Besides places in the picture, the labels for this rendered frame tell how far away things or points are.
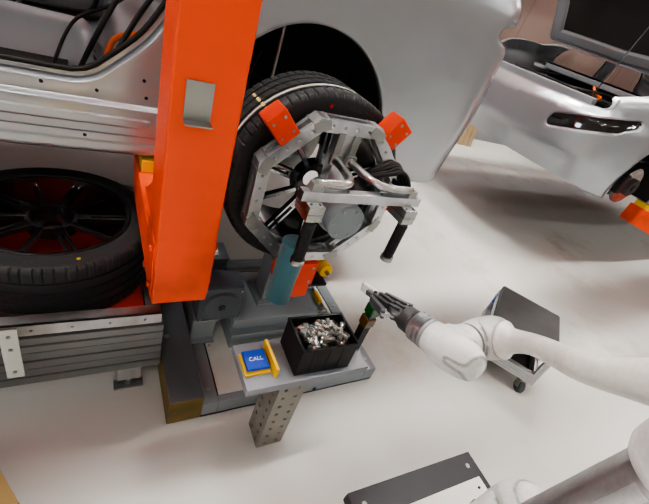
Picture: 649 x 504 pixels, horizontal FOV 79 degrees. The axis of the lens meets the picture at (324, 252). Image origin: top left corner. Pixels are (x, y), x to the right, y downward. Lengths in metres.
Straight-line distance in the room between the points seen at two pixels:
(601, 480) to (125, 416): 1.41
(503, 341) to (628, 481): 0.49
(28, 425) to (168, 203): 0.95
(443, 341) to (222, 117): 0.75
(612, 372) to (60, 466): 1.50
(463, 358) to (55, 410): 1.35
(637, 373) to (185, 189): 0.99
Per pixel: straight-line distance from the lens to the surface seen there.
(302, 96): 1.26
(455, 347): 1.03
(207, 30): 0.93
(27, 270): 1.45
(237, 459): 1.61
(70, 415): 1.70
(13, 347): 1.49
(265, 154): 1.19
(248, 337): 1.74
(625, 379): 0.86
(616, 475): 0.74
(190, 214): 1.09
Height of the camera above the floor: 1.43
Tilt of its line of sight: 33 degrees down
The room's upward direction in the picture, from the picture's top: 21 degrees clockwise
